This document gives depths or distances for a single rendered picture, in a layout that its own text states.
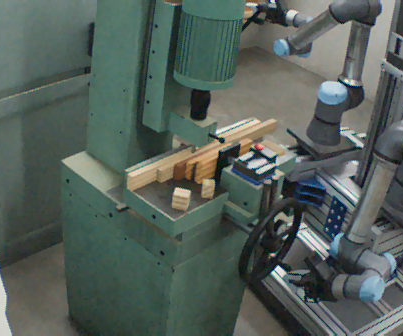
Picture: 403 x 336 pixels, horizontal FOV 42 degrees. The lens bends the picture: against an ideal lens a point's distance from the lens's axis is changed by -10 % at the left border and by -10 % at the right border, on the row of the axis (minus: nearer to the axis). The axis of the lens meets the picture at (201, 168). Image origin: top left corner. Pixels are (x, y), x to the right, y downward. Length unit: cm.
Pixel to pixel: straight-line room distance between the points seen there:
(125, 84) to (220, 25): 40
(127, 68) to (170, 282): 66
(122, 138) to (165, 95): 23
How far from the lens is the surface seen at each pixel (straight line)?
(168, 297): 180
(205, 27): 154
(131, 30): 171
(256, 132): 202
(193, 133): 172
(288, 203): 164
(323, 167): 233
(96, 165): 197
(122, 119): 182
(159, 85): 172
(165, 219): 160
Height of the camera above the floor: 184
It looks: 31 degrees down
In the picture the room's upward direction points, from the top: 8 degrees clockwise
